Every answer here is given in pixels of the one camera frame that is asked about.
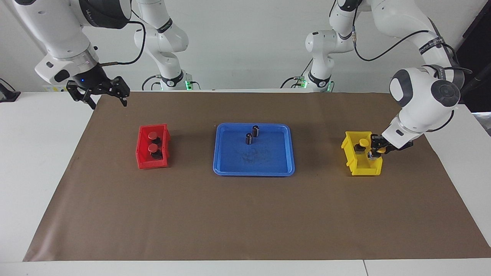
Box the black left base cable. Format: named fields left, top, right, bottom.
left=280, top=59, right=313, bottom=89

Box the black right base cable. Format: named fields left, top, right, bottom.
left=141, top=75, right=161, bottom=91

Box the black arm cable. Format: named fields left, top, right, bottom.
left=351, top=0, right=473, bottom=133
left=101, top=20, right=147, bottom=66

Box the red plastic bin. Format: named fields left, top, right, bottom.
left=135, top=123, right=171, bottom=170

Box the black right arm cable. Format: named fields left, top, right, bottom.
left=101, top=20, right=147, bottom=66

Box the black stand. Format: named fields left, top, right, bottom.
left=460, top=63, right=491, bottom=112

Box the blue plastic tray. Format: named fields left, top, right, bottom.
left=213, top=123, right=296, bottom=177

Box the brown paper mat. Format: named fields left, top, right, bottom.
left=23, top=91, right=491, bottom=262

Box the black device at table edge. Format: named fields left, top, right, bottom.
left=0, top=79, right=21, bottom=102

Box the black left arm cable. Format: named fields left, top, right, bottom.
left=351, top=0, right=473, bottom=133

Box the grey object beside table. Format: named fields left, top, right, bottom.
left=474, top=112, right=491, bottom=136

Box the yellow plastic bin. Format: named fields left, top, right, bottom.
left=341, top=131, right=383, bottom=176

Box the black base cable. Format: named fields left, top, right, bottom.
left=280, top=59, right=313, bottom=89
left=141, top=75, right=161, bottom=91

